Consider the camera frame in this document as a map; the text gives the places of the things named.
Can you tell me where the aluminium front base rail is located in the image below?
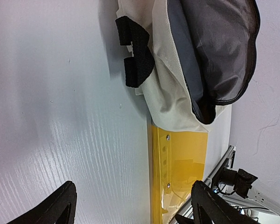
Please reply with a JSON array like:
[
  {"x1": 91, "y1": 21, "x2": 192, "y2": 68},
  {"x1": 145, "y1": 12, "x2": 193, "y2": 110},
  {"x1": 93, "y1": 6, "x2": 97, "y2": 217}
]
[{"x1": 177, "y1": 144, "x2": 280, "y2": 224}]

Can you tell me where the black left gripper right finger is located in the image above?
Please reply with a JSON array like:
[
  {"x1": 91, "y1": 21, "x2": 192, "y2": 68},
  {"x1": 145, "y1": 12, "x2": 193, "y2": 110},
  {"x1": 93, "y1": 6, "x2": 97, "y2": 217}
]
[{"x1": 175, "y1": 181, "x2": 257, "y2": 224}]

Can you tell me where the beige canvas backpack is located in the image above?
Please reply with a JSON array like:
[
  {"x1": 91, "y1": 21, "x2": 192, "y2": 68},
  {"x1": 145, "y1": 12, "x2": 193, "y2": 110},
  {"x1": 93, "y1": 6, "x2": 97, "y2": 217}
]
[{"x1": 115, "y1": 0, "x2": 261, "y2": 133}]

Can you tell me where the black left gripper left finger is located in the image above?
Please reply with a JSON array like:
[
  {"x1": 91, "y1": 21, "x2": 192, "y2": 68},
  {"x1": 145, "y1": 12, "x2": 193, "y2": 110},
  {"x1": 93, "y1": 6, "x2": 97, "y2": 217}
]
[{"x1": 10, "y1": 181, "x2": 77, "y2": 224}]

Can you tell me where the yellow plastic folder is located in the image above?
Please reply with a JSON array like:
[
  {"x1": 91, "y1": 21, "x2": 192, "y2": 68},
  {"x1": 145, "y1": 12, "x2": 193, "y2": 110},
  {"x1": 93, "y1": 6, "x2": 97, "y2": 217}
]
[{"x1": 151, "y1": 126, "x2": 208, "y2": 224}]

